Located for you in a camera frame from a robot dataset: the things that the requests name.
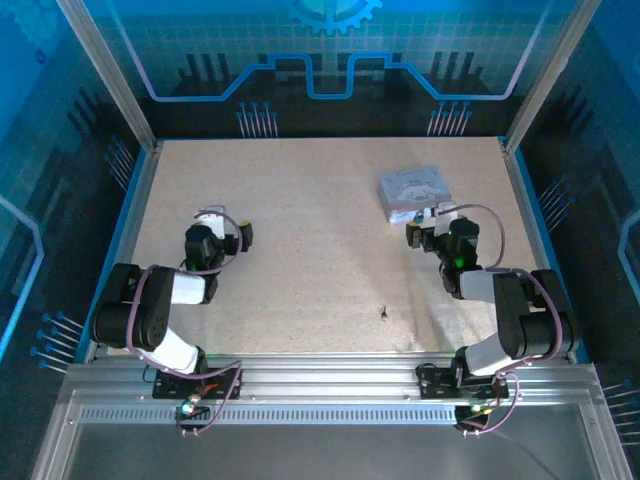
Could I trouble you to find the cartoon print tin box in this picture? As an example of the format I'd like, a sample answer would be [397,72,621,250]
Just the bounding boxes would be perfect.
[378,163,452,226]

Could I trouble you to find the small LED circuit board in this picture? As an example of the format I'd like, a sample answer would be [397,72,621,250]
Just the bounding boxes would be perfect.
[175,394,212,426]
[456,403,489,426]

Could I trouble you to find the purple cable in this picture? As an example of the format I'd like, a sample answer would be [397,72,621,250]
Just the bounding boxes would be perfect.
[193,210,245,277]
[435,202,507,273]
[458,268,565,435]
[124,267,245,437]

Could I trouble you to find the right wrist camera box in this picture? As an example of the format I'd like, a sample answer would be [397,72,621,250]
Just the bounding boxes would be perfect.
[432,201,457,237]

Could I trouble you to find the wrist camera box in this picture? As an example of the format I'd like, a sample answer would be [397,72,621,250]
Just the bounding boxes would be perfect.
[203,203,230,240]
[432,201,457,237]

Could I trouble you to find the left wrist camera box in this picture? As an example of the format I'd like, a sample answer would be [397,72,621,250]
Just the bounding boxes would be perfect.
[203,203,230,240]

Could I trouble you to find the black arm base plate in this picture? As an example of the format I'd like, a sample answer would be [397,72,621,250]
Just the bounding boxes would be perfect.
[415,361,511,401]
[151,366,244,401]

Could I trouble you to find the slotted aluminium rail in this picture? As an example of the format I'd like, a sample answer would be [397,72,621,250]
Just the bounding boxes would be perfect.
[63,351,602,427]

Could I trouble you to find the aluminium frame post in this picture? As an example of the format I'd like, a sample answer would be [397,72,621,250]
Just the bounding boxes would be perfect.
[54,0,159,151]
[503,0,602,151]

